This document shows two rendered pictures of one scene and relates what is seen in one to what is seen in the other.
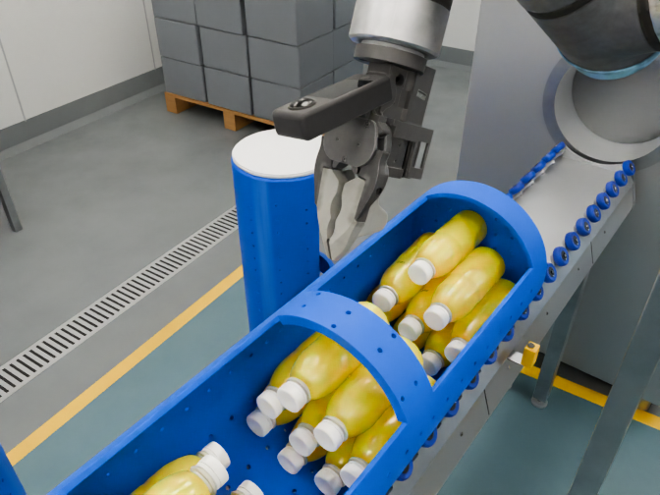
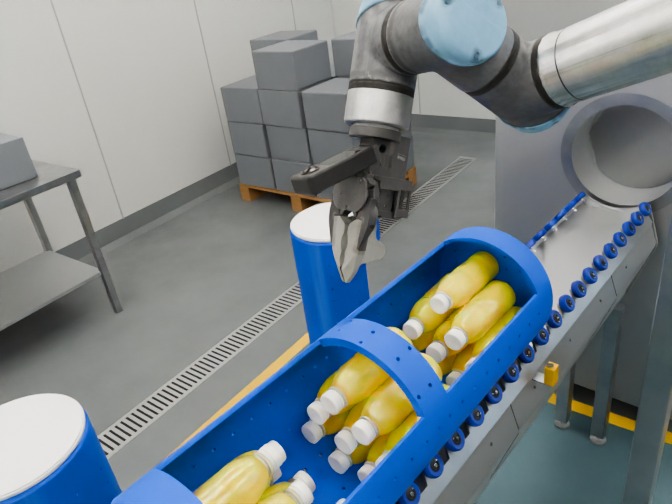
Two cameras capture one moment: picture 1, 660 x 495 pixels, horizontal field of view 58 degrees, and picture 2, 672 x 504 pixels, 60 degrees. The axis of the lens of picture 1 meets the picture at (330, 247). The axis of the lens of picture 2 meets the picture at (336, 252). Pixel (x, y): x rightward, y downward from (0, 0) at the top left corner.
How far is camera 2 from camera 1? 21 cm
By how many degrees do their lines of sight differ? 10
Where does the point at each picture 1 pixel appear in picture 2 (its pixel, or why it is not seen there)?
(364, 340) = (385, 351)
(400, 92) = (384, 157)
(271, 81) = not seen: hidden behind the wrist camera
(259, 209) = (315, 270)
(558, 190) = (580, 233)
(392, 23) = (369, 109)
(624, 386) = (649, 402)
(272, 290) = not seen: hidden behind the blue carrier
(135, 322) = (219, 384)
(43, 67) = (137, 172)
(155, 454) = (229, 454)
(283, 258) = (339, 311)
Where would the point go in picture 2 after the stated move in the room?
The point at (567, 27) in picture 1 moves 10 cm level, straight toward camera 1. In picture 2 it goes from (490, 99) to (471, 125)
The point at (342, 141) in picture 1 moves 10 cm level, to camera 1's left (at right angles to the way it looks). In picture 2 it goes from (344, 195) to (273, 201)
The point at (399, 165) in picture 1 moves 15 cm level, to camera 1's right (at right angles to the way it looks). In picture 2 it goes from (389, 209) to (500, 199)
